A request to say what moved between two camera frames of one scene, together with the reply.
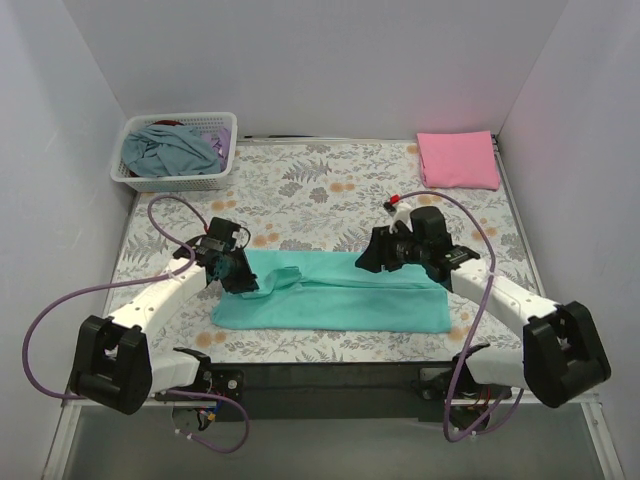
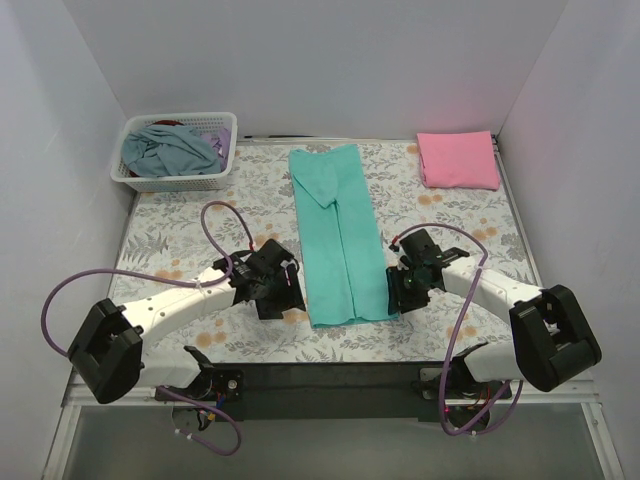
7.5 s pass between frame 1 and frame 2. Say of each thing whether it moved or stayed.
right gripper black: moved
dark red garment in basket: stayed
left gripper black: moved
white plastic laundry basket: stayed
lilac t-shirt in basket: stayed
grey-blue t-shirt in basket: stayed
